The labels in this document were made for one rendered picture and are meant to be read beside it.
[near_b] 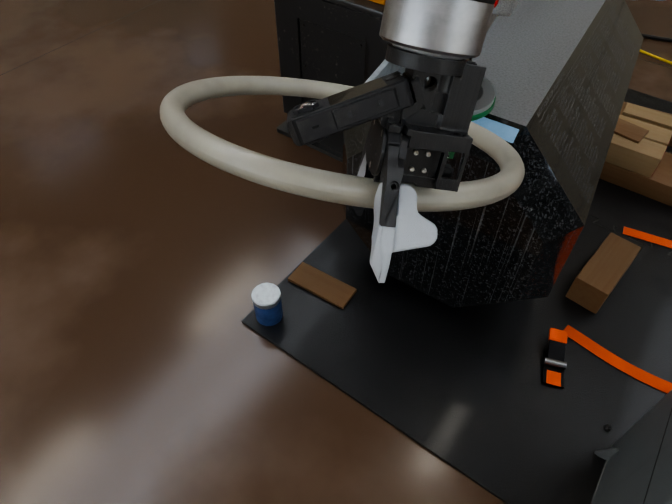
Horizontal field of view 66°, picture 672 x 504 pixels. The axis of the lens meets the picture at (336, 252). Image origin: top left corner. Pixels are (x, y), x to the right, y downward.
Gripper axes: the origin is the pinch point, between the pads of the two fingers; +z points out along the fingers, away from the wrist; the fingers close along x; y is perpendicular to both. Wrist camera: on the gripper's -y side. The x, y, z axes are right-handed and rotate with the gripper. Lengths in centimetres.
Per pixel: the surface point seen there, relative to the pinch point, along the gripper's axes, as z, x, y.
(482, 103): -2, 79, 42
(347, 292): 79, 113, 27
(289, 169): -7.2, 0.7, -8.5
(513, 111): 0, 84, 53
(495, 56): -10, 111, 55
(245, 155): -7.3, 3.0, -12.9
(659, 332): 67, 87, 135
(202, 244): 82, 145, -30
